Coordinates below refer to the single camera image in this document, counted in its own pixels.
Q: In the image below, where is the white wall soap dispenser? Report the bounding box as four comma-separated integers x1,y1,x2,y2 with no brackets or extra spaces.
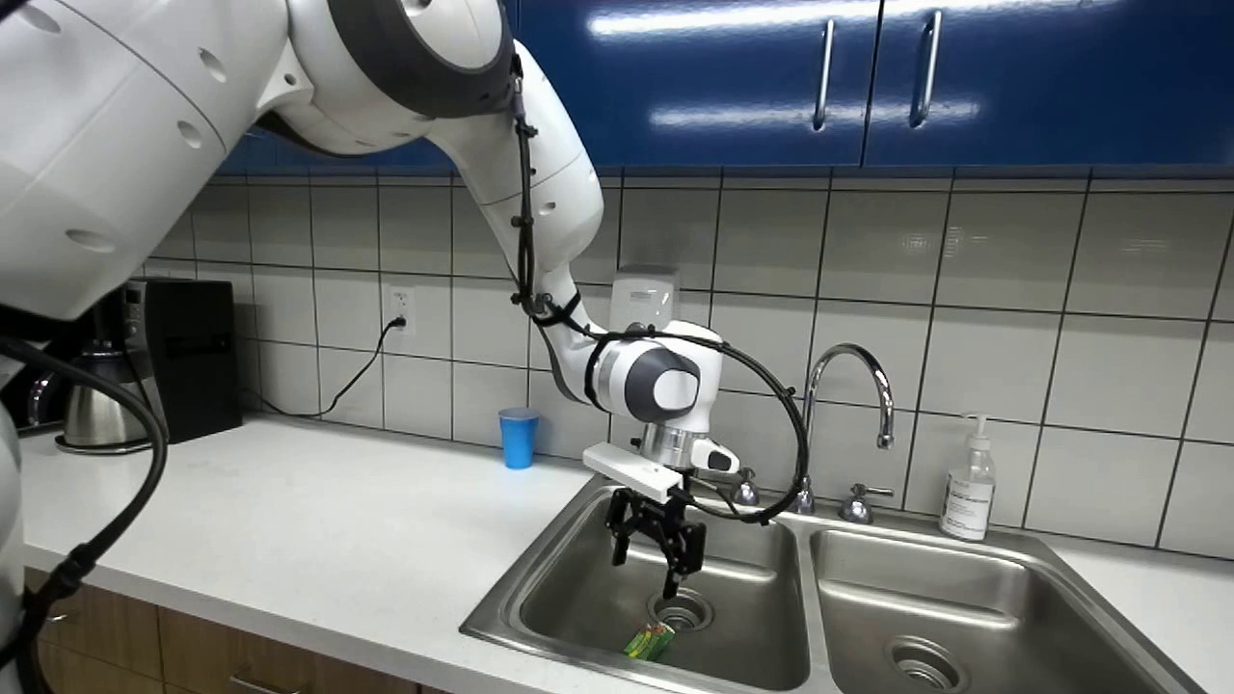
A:
609,269,682,333

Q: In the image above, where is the white wall outlet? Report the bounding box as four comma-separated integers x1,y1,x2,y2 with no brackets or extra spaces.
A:
378,283,416,338

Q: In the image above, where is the stainless steel double sink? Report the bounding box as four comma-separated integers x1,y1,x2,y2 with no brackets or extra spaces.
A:
457,466,1209,694

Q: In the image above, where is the chrome gooseneck faucet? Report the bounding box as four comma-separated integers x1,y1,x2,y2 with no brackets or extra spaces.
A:
783,338,897,517

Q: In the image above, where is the silver cabinet door handle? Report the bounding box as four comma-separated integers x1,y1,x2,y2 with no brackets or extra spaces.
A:
911,6,947,134
811,14,839,134

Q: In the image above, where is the black coffee maker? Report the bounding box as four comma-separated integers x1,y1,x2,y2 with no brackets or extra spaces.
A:
121,274,247,446

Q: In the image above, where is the steel coffee carafe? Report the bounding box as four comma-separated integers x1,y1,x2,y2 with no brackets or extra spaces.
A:
55,344,148,455

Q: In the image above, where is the clear pump soap bottle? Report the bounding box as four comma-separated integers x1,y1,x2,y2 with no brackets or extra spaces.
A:
936,414,1000,544

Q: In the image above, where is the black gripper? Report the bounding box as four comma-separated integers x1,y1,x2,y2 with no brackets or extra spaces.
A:
605,487,709,607

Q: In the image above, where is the black power cord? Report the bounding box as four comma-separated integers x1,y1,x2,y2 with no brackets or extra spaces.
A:
247,311,412,424

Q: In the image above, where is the blue plastic cup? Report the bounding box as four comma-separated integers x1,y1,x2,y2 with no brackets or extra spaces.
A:
499,403,545,473

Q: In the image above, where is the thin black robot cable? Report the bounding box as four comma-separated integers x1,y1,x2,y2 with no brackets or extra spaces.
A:
508,110,812,528

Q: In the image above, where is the blue glossy cabinet door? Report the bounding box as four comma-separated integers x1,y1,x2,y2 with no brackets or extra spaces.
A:
218,122,456,182
861,0,1234,182
499,0,885,182

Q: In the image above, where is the wooden base cabinet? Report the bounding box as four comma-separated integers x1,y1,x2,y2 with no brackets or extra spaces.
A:
23,573,443,694

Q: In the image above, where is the thick black robot hose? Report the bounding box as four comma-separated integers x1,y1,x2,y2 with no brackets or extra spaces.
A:
0,337,172,694

